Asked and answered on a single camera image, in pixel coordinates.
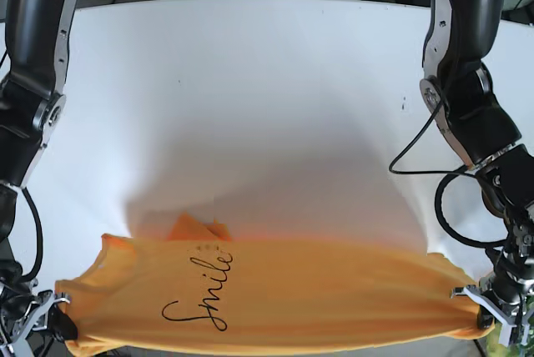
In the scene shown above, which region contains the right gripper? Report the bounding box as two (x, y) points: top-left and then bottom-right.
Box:
(1, 286), (78, 354)

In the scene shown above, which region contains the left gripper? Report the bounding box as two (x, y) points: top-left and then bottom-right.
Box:
(451, 249), (534, 349)

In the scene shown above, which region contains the orange yellow T-shirt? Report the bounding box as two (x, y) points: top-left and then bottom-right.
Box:
(55, 214), (486, 356)

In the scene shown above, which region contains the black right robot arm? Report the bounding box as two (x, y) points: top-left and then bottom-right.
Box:
(1, 0), (78, 356)

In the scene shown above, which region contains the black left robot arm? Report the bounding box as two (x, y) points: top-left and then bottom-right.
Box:
(420, 0), (533, 349)

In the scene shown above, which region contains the green potted plant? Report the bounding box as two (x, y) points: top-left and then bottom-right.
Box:
(486, 323), (533, 357)

